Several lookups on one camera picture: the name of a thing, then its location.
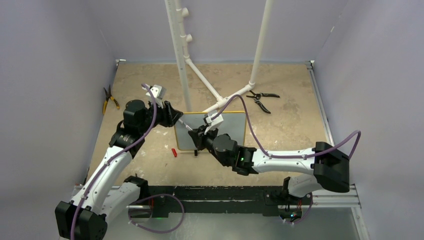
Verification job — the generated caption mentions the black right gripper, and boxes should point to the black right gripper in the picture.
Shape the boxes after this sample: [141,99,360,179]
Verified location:
[190,123,230,167]

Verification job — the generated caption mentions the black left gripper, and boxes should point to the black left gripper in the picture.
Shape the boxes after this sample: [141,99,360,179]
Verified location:
[138,98,182,134]

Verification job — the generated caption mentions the white red whiteboard marker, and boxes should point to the white red whiteboard marker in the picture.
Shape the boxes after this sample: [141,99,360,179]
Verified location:
[178,119,193,131]

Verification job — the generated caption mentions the red marker cap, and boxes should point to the red marker cap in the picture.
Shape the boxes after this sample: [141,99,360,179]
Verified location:
[171,148,178,158]

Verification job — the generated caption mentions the yellow framed whiteboard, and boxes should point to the yellow framed whiteboard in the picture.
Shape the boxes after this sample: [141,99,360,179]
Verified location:
[174,111,247,151]

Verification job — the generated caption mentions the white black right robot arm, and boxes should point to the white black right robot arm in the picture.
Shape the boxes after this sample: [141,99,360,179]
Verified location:
[188,125,350,204]

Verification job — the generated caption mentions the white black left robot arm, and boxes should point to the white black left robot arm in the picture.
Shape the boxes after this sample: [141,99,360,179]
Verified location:
[54,99,184,240]

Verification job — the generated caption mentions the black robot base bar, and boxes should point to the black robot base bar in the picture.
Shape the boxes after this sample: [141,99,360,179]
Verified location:
[127,174,314,220]

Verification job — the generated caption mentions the yellow black needle-nose pliers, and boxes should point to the yellow black needle-nose pliers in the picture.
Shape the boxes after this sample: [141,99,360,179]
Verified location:
[102,85,121,115]

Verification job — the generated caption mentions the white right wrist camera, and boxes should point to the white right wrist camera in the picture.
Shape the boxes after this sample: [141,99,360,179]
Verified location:
[203,111,224,135]

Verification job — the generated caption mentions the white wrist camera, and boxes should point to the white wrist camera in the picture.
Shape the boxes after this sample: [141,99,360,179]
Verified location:
[203,111,224,135]
[144,84,167,109]

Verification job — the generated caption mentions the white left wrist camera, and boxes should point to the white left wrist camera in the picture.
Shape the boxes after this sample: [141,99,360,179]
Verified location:
[144,84,167,109]

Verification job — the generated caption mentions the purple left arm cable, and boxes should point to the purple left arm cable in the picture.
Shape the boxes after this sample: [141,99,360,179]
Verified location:
[69,83,159,240]

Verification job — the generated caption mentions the black grey wire stripper pliers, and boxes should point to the black grey wire stripper pliers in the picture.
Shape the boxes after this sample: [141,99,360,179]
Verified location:
[245,90,281,115]

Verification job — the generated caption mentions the white PVC pipe frame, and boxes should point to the white PVC pipe frame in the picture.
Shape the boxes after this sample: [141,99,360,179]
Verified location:
[165,0,274,112]

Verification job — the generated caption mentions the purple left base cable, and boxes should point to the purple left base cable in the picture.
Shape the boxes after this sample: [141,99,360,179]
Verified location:
[127,193,185,235]

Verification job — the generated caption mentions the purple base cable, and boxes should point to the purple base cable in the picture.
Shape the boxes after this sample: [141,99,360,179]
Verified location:
[281,195,314,227]
[127,193,185,235]

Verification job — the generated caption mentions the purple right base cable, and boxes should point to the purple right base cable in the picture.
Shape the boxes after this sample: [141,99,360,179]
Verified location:
[281,195,314,227]

